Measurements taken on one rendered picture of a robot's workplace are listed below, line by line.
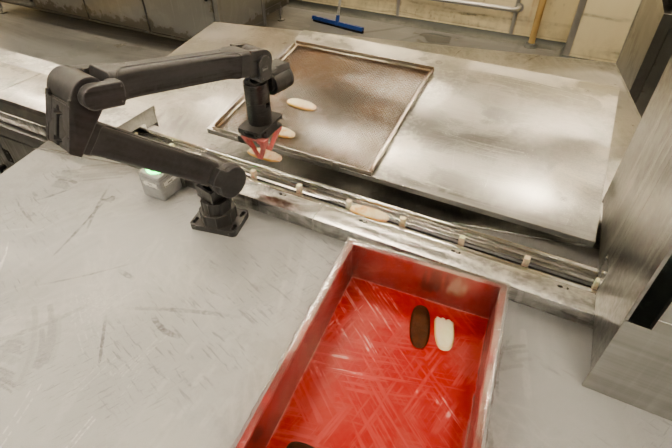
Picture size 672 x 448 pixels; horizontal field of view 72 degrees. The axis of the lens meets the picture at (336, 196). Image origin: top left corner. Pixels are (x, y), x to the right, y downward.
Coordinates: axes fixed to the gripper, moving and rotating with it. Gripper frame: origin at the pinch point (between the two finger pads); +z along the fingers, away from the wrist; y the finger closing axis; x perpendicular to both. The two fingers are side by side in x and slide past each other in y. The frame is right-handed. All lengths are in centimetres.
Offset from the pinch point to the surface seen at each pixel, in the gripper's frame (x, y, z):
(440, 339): -55, -25, 10
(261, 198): -4.0, -8.7, 7.3
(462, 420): -63, -38, 11
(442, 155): -39.8, 23.0, 3.2
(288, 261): -18.7, -20.5, 11.3
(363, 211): -28.4, -1.4, 7.7
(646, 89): -100, 165, 36
